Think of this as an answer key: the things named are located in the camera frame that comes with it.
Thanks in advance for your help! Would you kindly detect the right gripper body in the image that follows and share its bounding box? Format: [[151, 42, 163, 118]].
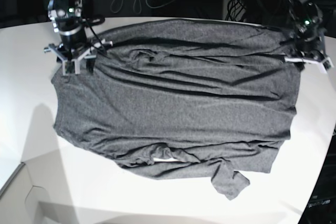
[[44, 34, 109, 63]]

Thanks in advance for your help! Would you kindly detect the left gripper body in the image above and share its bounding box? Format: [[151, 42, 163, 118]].
[[282, 31, 328, 61]]

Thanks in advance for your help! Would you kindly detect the dark grey t-shirt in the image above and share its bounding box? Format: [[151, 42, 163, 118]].
[[51, 19, 300, 200]]

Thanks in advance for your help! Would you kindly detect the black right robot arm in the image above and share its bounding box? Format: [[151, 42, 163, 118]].
[[44, 0, 107, 66]]

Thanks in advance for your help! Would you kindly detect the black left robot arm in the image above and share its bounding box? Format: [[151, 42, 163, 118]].
[[256, 0, 333, 73]]

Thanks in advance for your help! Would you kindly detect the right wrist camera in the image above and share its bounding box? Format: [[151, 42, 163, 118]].
[[62, 59, 80, 76]]

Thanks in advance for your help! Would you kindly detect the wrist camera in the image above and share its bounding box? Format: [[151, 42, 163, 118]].
[[62, 59, 80, 76], [320, 57, 334, 74]]

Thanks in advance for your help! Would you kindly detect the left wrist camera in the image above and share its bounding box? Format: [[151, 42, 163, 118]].
[[320, 57, 334, 74]]

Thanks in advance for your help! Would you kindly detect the black cable bundle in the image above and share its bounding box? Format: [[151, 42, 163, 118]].
[[226, 0, 247, 22]]

